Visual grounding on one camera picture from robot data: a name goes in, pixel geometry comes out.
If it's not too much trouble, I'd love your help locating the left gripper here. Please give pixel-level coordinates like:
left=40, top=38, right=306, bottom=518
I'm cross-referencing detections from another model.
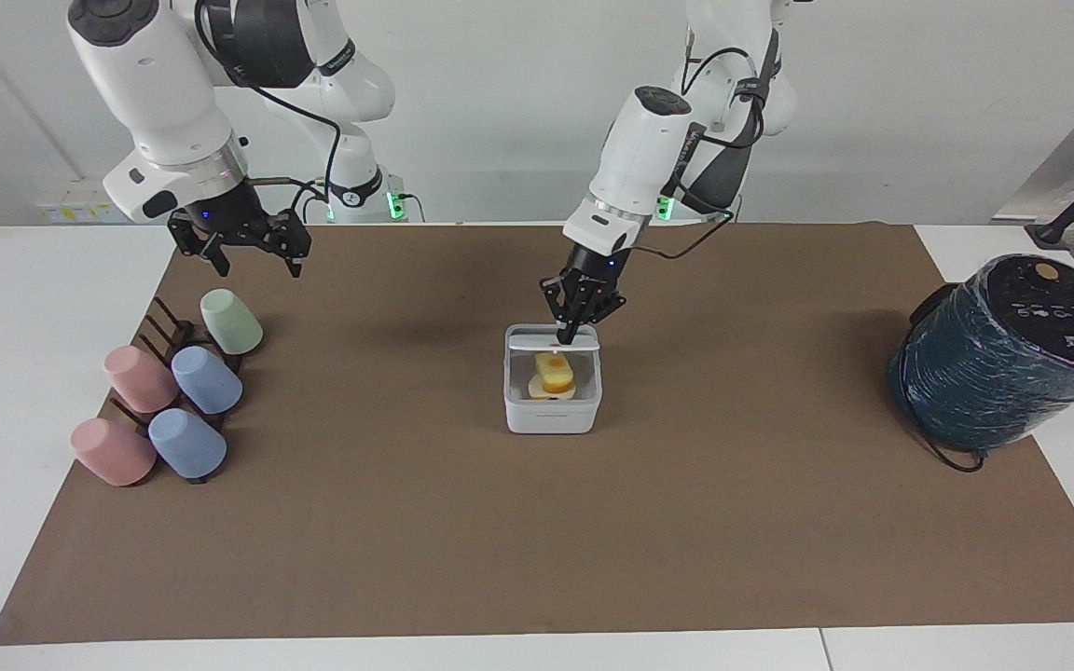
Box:
left=540, top=240, right=628, bottom=349

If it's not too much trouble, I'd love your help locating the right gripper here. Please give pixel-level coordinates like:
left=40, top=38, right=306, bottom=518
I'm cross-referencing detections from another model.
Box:
left=169, top=181, right=313, bottom=280

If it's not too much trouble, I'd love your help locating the white trash can lid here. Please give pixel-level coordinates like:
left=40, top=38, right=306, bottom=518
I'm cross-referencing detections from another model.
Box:
left=506, top=323, right=602, bottom=355

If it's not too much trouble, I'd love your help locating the yellow trash piece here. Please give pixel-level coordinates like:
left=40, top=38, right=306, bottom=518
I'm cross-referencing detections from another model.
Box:
left=537, top=351, right=578, bottom=396

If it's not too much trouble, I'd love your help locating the cream round trash piece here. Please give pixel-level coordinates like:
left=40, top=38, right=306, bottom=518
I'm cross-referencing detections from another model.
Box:
left=525, top=371, right=581, bottom=403

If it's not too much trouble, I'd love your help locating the white square trash can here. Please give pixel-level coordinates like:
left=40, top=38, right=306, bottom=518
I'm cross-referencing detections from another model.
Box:
left=503, top=323, right=604, bottom=436

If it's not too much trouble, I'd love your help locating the green plastic cup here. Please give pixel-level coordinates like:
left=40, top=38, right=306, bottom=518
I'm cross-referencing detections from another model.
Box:
left=200, top=288, right=265, bottom=357

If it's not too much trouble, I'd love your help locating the dark brown cup rack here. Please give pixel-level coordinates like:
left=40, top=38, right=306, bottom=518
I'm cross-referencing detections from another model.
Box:
left=110, top=295, right=245, bottom=486

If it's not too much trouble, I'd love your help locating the blue plastic cup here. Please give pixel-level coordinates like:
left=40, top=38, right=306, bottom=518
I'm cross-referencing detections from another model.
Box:
left=146, top=407, right=228, bottom=481
left=170, top=345, right=244, bottom=416

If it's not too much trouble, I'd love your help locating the pink plastic cup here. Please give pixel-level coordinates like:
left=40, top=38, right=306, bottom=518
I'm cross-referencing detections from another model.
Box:
left=103, top=345, right=181, bottom=415
left=69, top=418, right=158, bottom=488

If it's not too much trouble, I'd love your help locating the film-wrapped black round appliance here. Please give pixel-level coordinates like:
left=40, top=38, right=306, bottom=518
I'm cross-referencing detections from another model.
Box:
left=887, top=253, right=1074, bottom=456

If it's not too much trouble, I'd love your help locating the white wall power strip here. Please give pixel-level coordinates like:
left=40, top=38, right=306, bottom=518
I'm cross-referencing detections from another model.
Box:
left=36, top=189, right=125, bottom=226

